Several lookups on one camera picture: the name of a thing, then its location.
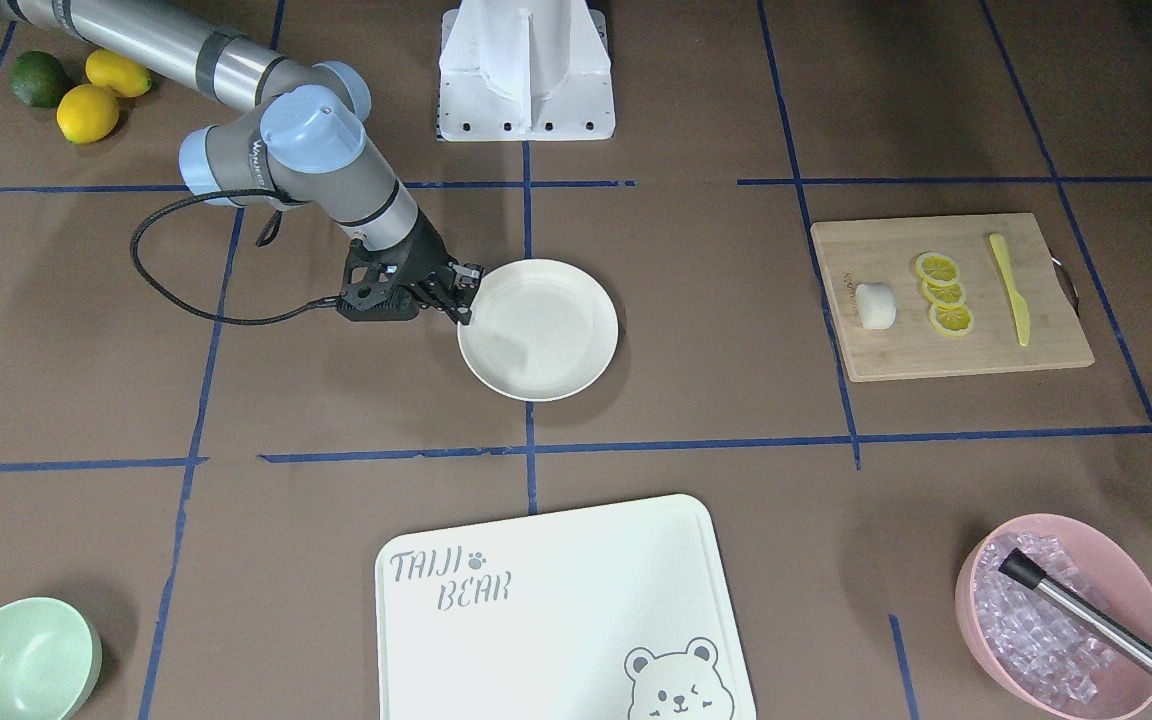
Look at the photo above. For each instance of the yellow lemon lower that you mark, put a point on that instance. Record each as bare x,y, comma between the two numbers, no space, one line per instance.
88,113

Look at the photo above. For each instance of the yellow lemon upper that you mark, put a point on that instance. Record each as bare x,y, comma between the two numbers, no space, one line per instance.
123,76

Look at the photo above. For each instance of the beige round plate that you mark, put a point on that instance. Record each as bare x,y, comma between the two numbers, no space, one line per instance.
540,330

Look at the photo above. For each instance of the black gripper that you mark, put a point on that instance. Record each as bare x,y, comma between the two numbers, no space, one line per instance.
429,255

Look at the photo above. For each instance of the yellow lemon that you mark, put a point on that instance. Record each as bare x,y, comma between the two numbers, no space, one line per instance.
88,113
123,76

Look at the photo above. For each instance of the pink bowl with ice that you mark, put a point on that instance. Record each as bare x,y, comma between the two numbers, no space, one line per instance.
1030,646

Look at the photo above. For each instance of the green lime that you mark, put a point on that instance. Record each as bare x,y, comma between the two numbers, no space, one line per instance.
39,80

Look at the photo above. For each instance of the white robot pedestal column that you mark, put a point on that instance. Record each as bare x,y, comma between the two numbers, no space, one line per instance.
515,71

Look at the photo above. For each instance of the lemon slice top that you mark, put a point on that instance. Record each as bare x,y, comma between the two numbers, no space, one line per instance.
937,269

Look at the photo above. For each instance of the bamboo cutting board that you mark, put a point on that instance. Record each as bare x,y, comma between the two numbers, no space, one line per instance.
883,251

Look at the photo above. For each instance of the white bear serving tray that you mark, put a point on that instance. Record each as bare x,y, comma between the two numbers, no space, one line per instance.
619,611

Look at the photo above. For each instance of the lemon slice middle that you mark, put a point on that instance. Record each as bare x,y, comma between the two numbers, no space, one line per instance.
943,295

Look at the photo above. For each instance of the yellow plastic knife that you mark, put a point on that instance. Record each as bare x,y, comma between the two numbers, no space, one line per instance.
1018,304

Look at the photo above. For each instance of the lemon slice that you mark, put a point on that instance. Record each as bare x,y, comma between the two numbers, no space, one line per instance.
937,269
951,321
943,295

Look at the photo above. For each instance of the mint green bowl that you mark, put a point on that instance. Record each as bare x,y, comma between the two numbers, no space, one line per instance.
50,659

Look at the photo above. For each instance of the white steamed bun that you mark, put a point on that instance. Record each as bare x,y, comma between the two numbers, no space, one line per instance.
877,306

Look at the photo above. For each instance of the lemon slice bottom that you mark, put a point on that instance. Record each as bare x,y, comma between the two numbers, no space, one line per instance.
951,321

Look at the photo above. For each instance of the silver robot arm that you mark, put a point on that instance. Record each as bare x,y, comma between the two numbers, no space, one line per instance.
299,140

